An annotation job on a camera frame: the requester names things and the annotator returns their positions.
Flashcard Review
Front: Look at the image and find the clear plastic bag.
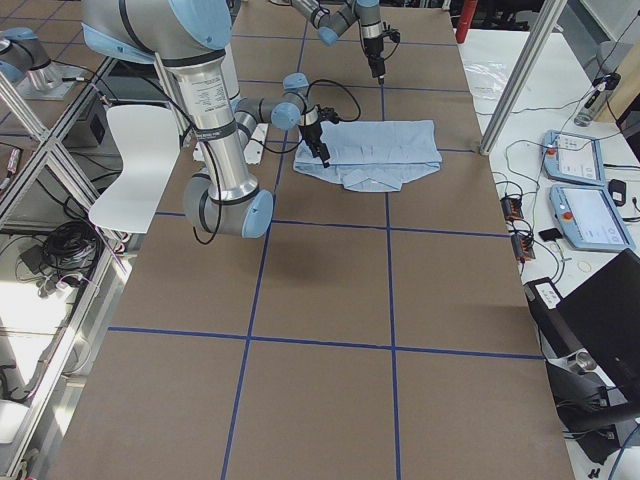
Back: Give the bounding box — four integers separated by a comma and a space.
463, 60, 509, 100

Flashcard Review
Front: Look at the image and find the lower blue teach pendant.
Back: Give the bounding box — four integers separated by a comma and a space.
549, 184, 636, 252

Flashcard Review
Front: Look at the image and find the light blue button-up shirt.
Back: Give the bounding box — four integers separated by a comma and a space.
293, 120, 442, 193

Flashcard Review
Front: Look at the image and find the wrist black camera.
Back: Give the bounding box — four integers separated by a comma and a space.
384, 27, 401, 44
318, 107, 341, 125

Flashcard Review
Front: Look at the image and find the upper blue teach pendant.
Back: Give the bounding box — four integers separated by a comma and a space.
542, 130, 605, 186

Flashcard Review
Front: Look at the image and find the orange black adapter box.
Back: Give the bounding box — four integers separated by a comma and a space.
500, 195, 524, 221

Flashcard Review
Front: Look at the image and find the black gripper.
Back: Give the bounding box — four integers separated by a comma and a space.
299, 121, 330, 168
363, 36, 386, 82

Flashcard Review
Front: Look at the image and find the white central column base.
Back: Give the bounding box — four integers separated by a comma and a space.
192, 0, 270, 166

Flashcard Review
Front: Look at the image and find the blue teach pendant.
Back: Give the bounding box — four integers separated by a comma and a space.
542, 130, 605, 186
549, 184, 636, 252

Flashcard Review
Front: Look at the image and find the red fire extinguisher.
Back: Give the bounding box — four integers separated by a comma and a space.
455, 0, 478, 44

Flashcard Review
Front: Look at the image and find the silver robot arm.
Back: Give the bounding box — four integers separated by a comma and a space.
291, 0, 387, 85
82, 1, 329, 238

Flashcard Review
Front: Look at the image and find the aluminium frame post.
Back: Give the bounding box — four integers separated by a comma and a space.
479, 0, 567, 156

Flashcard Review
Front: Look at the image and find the black laptop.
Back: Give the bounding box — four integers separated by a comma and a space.
524, 249, 639, 401

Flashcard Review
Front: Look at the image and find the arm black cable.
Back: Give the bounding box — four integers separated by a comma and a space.
189, 77, 362, 246

